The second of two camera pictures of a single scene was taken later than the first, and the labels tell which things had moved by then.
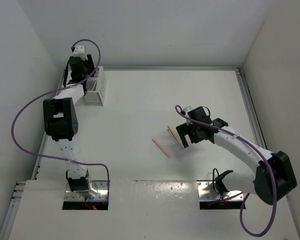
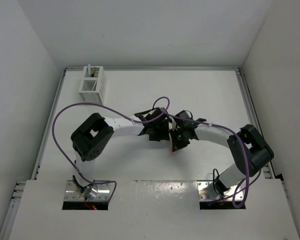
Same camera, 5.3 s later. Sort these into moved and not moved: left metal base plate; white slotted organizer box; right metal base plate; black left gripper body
Moved: black left gripper body
Not moved: right metal base plate; white slotted organizer box; left metal base plate
